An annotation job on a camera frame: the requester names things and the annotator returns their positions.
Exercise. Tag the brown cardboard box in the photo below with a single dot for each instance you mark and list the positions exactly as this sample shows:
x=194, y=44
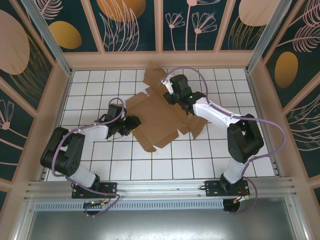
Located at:
x=155, y=120

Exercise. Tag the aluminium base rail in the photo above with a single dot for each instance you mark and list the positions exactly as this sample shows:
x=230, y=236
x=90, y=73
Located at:
x=160, y=187

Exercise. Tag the grey metal sheet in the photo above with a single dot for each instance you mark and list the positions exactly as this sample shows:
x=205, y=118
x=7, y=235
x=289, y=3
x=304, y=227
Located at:
x=160, y=225

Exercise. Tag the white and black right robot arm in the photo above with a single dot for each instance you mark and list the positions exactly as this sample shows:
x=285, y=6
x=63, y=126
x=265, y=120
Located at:
x=212, y=112

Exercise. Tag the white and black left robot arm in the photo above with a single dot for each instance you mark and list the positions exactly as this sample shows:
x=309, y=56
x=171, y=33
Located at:
x=96, y=131

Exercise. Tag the aluminium table side rail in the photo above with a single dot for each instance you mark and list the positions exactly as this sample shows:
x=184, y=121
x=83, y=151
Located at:
x=255, y=100
x=63, y=100

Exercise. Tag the aluminium frame post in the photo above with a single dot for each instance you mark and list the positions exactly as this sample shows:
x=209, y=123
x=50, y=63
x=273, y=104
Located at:
x=46, y=37
x=268, y=37

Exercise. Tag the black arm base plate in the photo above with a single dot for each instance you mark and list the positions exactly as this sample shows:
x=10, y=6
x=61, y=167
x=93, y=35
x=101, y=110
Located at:
x=110, y=187
x=212, y=188

